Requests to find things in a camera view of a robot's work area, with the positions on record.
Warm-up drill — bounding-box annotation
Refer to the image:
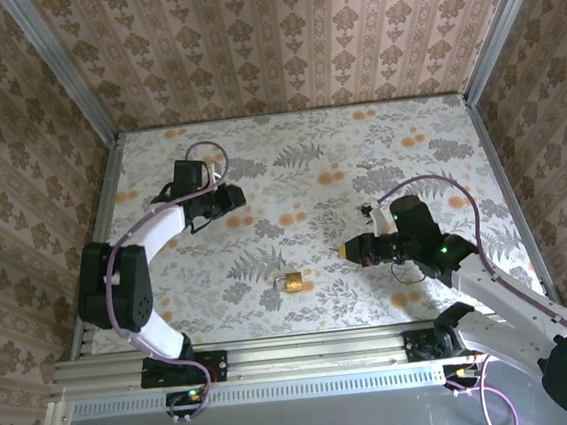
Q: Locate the brass padlock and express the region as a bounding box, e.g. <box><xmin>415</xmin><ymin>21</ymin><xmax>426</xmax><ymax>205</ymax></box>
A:
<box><xmin>273</xmin><ymin>269</ymin><xmax>306</xmax><ymax>295</ymax></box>

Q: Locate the right controller board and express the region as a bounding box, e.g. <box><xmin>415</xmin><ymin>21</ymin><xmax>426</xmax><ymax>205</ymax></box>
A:
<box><xmin>442</xmin><ymin>360</ymin><xmax>487</xmax><ymax>393</ymax></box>

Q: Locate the controller board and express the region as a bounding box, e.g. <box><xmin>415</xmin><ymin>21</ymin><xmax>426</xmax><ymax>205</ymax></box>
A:
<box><xmin>163</xmin><ymin>387</ymin><xmax>209</xmax><ymax>420</ymax></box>
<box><xmin>442</xmin><ymin>360</ymin><xmax>487</xmax><ymax>393</ymax></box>

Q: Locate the left controller board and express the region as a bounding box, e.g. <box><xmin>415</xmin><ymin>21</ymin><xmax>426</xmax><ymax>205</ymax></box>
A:
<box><xmin>163</xmin><ymin>387</ymin><xmax>209</xmax><ymax>420</ymax></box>

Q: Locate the thin black wire loop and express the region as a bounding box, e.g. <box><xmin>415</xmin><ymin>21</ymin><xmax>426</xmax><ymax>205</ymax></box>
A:
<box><xmin>391</xmin><ymin>258</ymin><xmax>425</xmax><ymax>286</ymax></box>

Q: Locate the aluminium table side rail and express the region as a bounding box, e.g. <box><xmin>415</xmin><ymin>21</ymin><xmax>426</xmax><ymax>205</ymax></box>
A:
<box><xmin>462</xmin><ymin>89</ymin><xmax>563</xmax><ymax>318</ymax></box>
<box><xmin>50</xmin><ymin>134</ymin><xmax>145</xmax><ymax>363</ymax></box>

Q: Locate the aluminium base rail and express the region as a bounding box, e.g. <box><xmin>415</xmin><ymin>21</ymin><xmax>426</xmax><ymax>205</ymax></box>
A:
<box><xmin>45</xmin><ymin>313</ymin><xmax>497</xmax><ymax>401</ymax></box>

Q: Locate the thin aluminium table rail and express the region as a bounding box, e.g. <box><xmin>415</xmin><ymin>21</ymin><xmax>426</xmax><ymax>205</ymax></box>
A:
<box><xmin>115</xmin><ymin>92</ymin><xmax>470</xmax><ymax>136</ymax></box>

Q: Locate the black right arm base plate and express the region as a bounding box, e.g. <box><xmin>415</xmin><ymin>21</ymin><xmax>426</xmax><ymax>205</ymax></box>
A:
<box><xmin>401</xmin><ymin>323</ymin><xmax>479</xmax><ymax>364</ymax></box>

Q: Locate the grey slotted cable duct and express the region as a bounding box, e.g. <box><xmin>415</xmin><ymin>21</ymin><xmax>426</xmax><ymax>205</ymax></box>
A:
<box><xmin>62</xmin><ymin>363</ymin><xmax>450</xmax><ymax>421</ymax></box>

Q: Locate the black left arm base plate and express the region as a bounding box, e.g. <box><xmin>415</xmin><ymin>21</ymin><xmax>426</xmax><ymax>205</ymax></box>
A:
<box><xmin>138</xmin><ymin>348</ymin><xmax>231</xmax><ymax>391</ymax></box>

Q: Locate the aluminium frame post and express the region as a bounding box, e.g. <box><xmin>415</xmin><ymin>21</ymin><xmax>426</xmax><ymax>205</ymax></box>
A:
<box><xmin>0</xmin><ymin>0</ymin><xmax>122</xmax><ymax>152</ymax></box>
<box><xmin>454</xmin><ymin>0</ymin><xmax>557</xmax><ymax>104</ymax></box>

